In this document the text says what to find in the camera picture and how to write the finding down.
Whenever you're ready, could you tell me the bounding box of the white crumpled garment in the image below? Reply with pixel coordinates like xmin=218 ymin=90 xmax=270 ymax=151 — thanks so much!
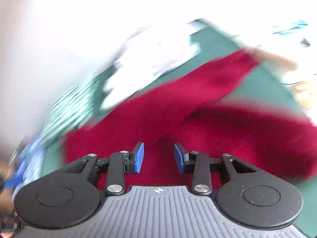
xmin=99 ymin=21 xmax=207 ymax=111

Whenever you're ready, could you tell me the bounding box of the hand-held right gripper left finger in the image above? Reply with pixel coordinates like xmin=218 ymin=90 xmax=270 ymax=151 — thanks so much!
xmin=62 ymin=142 xmax=145 ymax=196

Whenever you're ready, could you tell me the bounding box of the blue white patterned cloth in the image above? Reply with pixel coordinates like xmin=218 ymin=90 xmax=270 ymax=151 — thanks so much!
xmin=4 ymin=134 xmax=47 ymax=199

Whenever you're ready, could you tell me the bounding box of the dark red knit sweater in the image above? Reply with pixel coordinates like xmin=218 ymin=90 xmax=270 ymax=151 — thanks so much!
xmin=63 ymin=48 xmax=317 ymax=190

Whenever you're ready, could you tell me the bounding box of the green white striped folded shirt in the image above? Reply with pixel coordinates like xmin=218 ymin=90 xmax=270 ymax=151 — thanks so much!
xmin=37 ymin=73 xmax=107 ymax=144

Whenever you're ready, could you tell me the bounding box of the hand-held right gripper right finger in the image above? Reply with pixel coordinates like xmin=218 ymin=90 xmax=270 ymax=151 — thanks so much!
xmin=174 ymin=143 xmax=257 ymax=196

